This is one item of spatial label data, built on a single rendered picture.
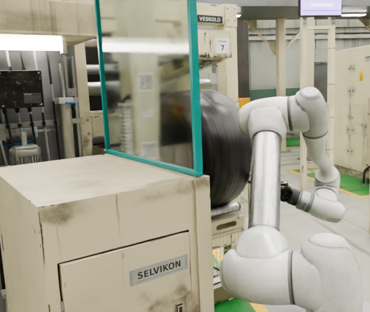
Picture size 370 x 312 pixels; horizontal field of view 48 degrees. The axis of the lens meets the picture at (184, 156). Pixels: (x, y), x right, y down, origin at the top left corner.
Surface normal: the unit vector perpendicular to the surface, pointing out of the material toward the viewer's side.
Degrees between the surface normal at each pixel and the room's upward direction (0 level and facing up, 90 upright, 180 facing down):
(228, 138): 74
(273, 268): 50
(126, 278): 90
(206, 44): 90
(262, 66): 90
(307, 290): 90
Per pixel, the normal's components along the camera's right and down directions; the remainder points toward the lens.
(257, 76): 0.22, 0.14
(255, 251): -0.35, -0.60
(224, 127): 0.47, -0.33
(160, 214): 0.54, 0.11
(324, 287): -0.50, 0.12
